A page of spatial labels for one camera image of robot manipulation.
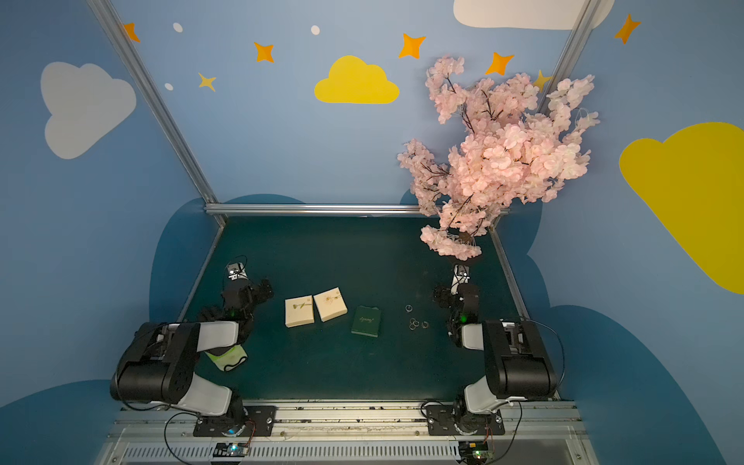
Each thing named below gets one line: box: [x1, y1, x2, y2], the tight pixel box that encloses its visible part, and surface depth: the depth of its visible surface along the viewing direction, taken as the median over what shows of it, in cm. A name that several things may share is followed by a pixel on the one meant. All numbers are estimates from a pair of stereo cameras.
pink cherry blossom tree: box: [397, 57, 600, 259], surface depth 73 cm
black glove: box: [200, 304, 227, 322], surface depth 94 cm
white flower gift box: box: [312, 286, 348, 322], surface depth 95 cm
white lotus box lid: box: [204, 344, 248, 372], surface depth 86 cm
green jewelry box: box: [350, 305, 382, 339], surface depth 91 cm
